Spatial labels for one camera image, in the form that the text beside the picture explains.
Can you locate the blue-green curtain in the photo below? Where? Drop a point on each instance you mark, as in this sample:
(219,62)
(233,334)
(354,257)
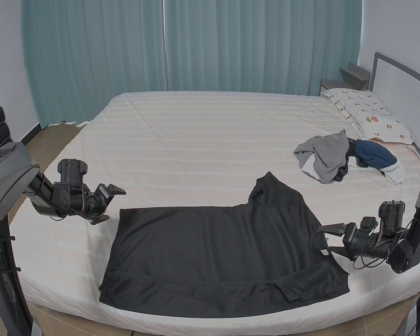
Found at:
(266,37)
(98,47)

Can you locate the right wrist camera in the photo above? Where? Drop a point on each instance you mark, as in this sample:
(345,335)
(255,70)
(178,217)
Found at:
(368,222)

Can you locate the bed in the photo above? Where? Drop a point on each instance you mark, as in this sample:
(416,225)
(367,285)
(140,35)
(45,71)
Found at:
(203,138)

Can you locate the grey bedside table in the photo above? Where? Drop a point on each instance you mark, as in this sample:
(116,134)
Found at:
(353,72)

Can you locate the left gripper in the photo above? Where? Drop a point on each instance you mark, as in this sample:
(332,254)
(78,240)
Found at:
(99,203)

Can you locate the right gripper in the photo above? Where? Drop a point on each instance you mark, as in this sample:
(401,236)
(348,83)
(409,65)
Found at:
(357,243)

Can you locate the white printed pillow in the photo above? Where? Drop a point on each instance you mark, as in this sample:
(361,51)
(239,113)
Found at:
(365,112)

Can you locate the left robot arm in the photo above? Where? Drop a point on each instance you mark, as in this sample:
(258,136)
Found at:
(7,173)

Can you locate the black T-shirt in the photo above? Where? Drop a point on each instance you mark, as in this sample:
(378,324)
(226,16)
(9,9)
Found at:
(213,250)

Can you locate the pile of clothes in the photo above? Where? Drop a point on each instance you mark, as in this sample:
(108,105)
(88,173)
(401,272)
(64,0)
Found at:
(329,156)

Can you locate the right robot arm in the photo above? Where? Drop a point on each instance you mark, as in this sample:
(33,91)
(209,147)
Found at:
(406,254)

